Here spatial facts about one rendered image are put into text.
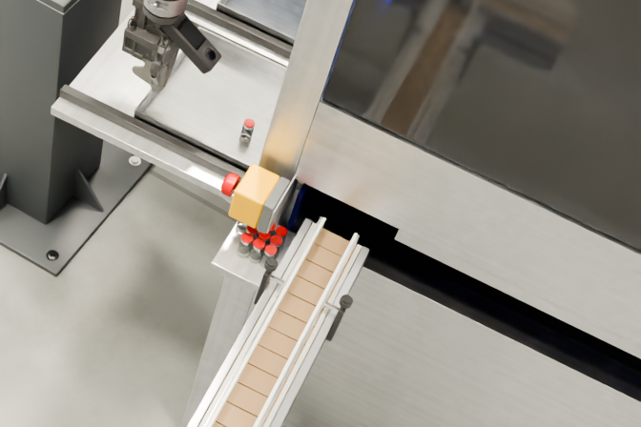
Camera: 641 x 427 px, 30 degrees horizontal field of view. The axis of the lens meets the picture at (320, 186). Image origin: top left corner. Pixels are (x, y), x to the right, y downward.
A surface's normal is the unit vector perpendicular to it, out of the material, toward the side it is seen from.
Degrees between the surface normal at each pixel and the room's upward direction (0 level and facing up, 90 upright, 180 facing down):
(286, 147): 90
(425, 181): 90
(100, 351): 0
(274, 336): 0
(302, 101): 90
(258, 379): 0
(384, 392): 90
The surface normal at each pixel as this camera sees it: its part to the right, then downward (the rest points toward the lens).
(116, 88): 0.22, -0.61
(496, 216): -0.38, 0.67
